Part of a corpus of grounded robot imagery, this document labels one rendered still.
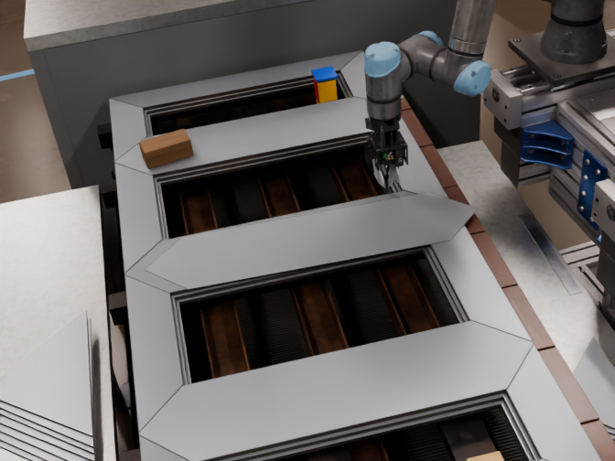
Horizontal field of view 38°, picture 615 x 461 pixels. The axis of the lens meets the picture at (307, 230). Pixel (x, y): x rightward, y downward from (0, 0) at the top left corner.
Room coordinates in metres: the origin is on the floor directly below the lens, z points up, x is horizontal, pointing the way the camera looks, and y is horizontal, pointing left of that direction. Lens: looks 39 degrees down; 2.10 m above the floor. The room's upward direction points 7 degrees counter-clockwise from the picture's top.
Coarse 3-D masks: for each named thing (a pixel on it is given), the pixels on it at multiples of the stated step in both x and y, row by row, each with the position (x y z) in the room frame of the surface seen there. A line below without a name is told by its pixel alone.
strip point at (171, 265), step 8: (176, 248) 1.56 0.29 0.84; (184, 248) 1.55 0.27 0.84; (160, 256) 1.53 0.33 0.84; (168, 256) 1.53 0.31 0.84; (176, 256) 1.53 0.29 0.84; (184, 256) 1.52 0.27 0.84; (152, 264) 1.51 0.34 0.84; (160, 264) 1.51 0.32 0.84; (168, 264) 1.50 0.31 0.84; (176, 264) 1.50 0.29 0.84; (184, 264) 1.50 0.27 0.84; (152, 272) 1.49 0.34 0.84; (160, 272) 1.48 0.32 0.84; (168, 272) 1.48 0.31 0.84; (176, 272) 1.48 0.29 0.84; (184, 272) 1.47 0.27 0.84; (168, 280) 1.45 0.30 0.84; (176, 280) 1.45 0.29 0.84; (184, 280) 1.45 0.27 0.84
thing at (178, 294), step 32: (224, 96) 2.21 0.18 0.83; (256, 96) 2.22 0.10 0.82; (352, 96) 2.12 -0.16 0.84; (256, 160) 1.88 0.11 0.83; (288, 160) 1.89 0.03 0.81; (160, 192) 1.80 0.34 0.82; (160, 224) 1.66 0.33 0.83; (384, 256) 1.47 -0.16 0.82; (160, 288) 1.43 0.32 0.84; (224, 288) 1.42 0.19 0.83; (256, 288) 1.42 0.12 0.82; (448, 288) 1.34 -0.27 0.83; (416, 416) 1.02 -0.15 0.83; (448, 416) 1.02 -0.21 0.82; (512, 416) 1.00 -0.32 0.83; (256, 448) 0.99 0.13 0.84; (288, 448) 0.99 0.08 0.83; (320, 448) 0.99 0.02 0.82
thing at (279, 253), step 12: (264, 228) 1.59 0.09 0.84; (276, 228) 1.59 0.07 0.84; (288, 228) 1.58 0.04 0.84; (264, 240) 1.55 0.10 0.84; (276, 240) 1.54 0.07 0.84; (288, 240) 1.54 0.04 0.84; (264, 252) 1.50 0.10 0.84; (276, 252) 1.50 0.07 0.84; (288, 252) 1.49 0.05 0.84; (264, 264) 1.47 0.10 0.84; (276, 264) 1.46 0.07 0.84; (288, 264) 1.46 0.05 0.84; (300, 264) 1.45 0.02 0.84
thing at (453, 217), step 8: (432, 200) 1.62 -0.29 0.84; (440, 200) 1.61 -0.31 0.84; (448, 200) 1.61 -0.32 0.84; (440, 208) 1.59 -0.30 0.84; (448, 208) 1.58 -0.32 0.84; (456, 208) 1.58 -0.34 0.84; (440, 216) 1.56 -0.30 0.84; (448, 216) 1.55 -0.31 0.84; (456, 216) 1.55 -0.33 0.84; (464, 216) 1.55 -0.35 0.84; (448, 224) 1.52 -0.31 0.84; (456, 224) 1.52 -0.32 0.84; (464, 224) 1.52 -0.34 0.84; (448, 232) 1.50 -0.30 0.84; (456, 232) 1.49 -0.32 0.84
